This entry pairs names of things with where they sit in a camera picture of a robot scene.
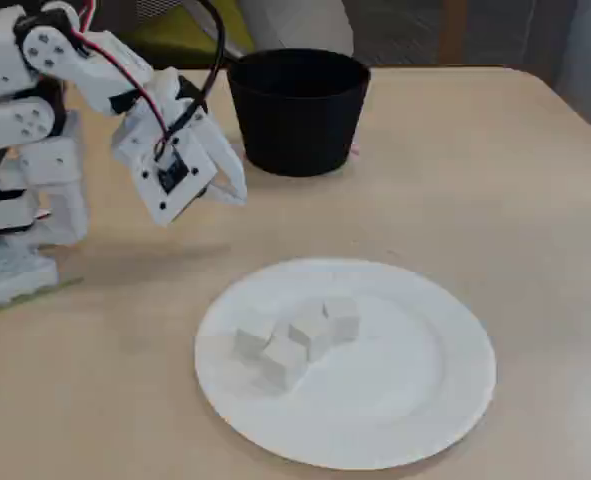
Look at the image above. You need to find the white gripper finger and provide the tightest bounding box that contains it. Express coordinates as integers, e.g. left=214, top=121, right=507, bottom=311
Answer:
left=199, top=118, right=249, bottom=204
left=206, top=181, right=247, bottom=207

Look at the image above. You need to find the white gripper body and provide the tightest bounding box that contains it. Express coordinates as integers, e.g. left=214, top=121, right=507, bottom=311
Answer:
left=109, top=67, right=221, bottom=162

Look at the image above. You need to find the white cube block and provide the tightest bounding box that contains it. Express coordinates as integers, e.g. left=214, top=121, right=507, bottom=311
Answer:
left=288, top=304, right=332, bottom=362
left=261, top=333, right=309, bottom=390
left=233, top=319, right=277, bottom=362
left=322, top=296, right=361, bottom=344

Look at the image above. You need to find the black pot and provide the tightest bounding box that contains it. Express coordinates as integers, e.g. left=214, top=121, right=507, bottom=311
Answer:
left=226, top=48, right=372, bottom=178

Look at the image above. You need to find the white paper plate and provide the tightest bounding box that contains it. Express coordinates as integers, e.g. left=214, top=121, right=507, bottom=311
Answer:
left=193, top=257, right=498, bottom=472

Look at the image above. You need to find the green chair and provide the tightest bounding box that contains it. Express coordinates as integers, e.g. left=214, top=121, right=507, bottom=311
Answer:
left=124, top=0, right=256, bottom=59

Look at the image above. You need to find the grey rounded seat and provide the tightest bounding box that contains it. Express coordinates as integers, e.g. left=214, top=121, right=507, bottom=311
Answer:
left=234, top=0, right=355, bottom=57

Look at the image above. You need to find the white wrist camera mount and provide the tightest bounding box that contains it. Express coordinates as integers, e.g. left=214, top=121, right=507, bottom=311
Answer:
left=123, top=130, right=218, bottom=228

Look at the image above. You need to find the red servo wire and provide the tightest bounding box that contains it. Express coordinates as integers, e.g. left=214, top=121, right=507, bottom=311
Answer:
left=72, top=28, right=170, bottom=151

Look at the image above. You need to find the thick black camera cable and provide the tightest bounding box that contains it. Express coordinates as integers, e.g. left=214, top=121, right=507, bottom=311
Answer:
left=163, top=0, right=226, bottom=147

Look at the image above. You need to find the wooden post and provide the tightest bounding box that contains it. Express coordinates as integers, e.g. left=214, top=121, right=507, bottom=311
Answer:
left=437, top=0, right=526, bottom=66

